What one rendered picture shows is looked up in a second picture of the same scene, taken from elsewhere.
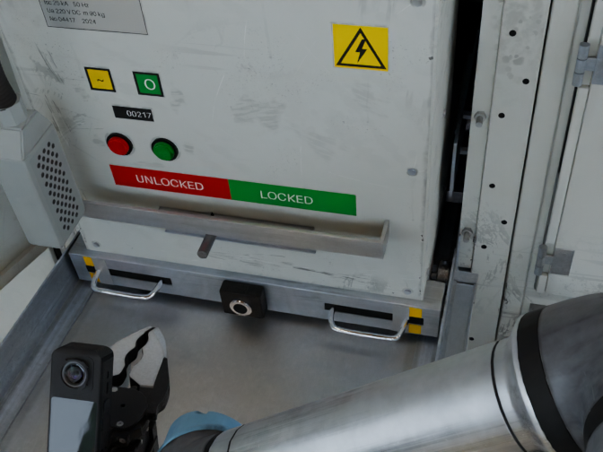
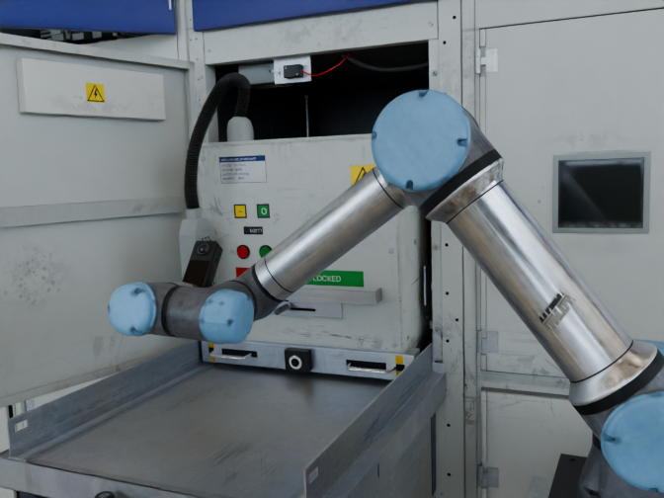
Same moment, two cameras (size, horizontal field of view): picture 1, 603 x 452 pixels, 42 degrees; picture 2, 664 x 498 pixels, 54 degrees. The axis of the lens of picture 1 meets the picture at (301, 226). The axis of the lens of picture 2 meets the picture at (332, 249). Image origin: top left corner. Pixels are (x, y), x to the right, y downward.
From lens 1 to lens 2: 79 cm
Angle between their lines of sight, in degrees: 36
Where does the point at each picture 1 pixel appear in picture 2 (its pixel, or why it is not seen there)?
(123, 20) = (256, 175)
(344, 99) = not seen: hidden behind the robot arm
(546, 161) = (474, 273)
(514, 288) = (469, 373)
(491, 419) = (370, 178)
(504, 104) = (447, 237)
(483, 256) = (448, 349)
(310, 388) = (330, 397)
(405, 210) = (389, 279)
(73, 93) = (225, 221)
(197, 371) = (263, 390)
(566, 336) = not seen: hidden behind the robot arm
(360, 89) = not seen: hidden behind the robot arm
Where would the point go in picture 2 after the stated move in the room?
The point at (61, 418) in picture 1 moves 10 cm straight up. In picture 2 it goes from (192, 269) to (189, 209)
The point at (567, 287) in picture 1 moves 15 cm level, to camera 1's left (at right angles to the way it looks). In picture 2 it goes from (499, 363) to (430, 364)
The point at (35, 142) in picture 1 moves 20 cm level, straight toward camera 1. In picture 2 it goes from (203, 231) to (212, 239)
